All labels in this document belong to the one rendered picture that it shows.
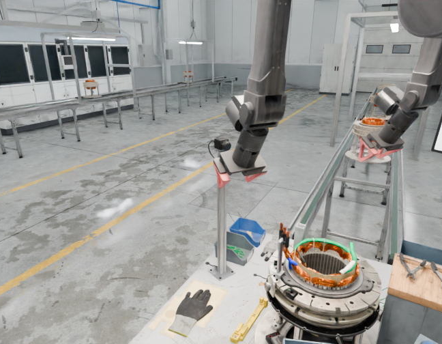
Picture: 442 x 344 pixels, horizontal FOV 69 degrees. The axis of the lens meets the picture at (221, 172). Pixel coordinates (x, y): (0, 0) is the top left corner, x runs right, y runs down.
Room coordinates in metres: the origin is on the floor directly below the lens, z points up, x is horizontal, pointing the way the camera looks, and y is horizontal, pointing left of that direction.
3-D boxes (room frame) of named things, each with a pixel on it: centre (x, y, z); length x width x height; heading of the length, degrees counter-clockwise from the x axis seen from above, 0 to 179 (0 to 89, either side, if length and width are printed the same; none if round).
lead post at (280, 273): (0.76, -0.17, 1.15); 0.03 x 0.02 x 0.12; 139
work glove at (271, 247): (1.35, -0.28, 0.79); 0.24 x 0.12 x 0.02; 153
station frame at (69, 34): (7.09, 2.71, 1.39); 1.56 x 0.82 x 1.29; 153
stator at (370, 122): (2.82, -1.36, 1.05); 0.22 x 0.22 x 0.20
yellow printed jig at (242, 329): (0.90, -0.11, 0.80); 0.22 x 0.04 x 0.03; 146
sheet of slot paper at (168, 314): (0.97, 0.11, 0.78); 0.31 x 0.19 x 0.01; 153
